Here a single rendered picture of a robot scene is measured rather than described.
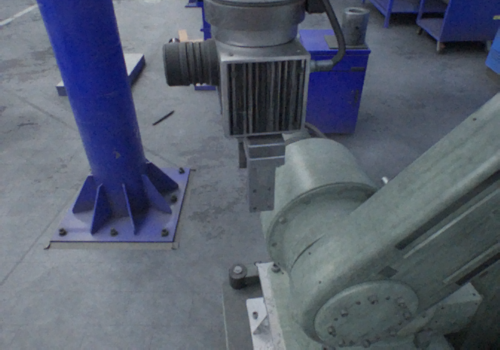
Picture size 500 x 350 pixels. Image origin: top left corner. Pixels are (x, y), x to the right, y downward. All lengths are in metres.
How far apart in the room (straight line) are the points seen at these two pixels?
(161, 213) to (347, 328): 1.81
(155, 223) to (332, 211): 1.71
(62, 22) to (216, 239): 1.38
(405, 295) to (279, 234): 0.30
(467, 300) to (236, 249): 1.36
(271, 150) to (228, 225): 1.81
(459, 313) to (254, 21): 0.99
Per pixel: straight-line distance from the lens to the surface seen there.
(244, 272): 1.65
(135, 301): 2.13
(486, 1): 5.52
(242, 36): 0.59
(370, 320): 0.85
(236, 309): 1.64
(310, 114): 3.12
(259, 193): 0.71
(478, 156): 0.70
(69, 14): 1.95
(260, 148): 0.60
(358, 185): 0.89
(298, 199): 0.86
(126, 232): 2.42
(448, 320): 1.29
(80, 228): 2.55
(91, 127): 2.17
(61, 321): 2.20
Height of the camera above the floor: 1.70
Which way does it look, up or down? 36 degrees down
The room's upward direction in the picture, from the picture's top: straight up
